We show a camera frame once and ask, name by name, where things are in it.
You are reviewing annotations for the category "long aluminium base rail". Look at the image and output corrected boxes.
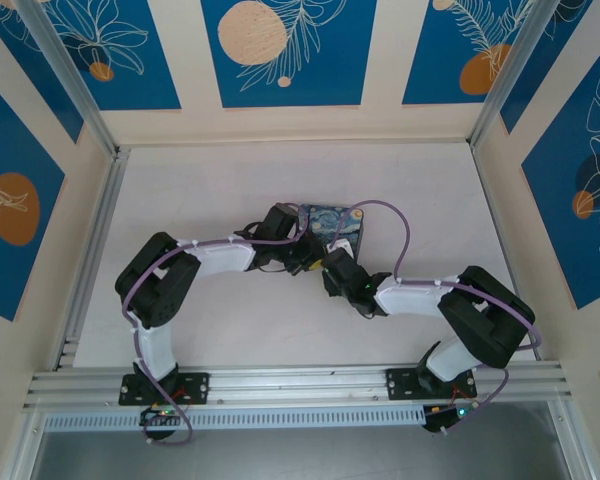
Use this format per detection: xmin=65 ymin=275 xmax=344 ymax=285
xmin=23 ymin=360 xmax=576 ymax=414

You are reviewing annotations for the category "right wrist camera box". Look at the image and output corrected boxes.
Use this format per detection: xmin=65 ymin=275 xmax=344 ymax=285
xmin=324 ymin=238 xmax=355 ymax=261

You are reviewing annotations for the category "starry night tin box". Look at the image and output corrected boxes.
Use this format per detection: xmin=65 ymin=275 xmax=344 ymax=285
xmin=298 ymin=201 xmax=367 ymax=262

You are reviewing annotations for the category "black base plate left arm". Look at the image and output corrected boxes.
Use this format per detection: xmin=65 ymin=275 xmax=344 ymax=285
xmin=118 ymin=372 xmax=211 ymax=406

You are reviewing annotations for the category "aluminium corner post right side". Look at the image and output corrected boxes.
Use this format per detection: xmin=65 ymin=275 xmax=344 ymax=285
xmin=468 ymin=0 xmax=554 ymax=149

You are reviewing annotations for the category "aluminium side rail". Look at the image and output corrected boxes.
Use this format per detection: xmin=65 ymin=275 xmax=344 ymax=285
xmin=471 ymin=142 xmax=544 ymax=362
xmin=53 ymin=147 xmax=131 ymax=372

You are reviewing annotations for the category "aluminium side rail right side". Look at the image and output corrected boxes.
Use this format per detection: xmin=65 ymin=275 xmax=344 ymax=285
xmin=471 ymin=142 xmax=544 ymax=362

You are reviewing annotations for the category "aluminium corner post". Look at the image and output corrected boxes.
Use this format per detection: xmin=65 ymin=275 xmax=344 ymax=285
xmin=468 ymin=0 xmax=554 ymax=149
xmin=17 ymin=0 xmax=120 ymax=157

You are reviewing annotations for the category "aluminium side rail left side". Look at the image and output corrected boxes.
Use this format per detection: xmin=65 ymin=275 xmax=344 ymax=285
xmin=53 ymin=147 xmax=131 ymax=372

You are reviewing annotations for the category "aluminium corner post left side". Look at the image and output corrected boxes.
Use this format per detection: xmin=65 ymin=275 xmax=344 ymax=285
xmin=17 ymin=0 xmax=120 ymax=157

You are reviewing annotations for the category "grey slotted cable duct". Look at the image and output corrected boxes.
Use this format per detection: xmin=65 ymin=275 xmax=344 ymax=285
xmin=43 ymin=403 xmax=429 ymax=432

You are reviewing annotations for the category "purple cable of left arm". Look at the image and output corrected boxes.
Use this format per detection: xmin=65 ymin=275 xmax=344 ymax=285
xmin=121 ymin=201 xmax=312 ymax=446

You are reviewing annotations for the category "black base plate right arm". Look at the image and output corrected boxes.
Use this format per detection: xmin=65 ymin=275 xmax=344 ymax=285
xmin=385 ymin=367 xmax=477 ymax=401

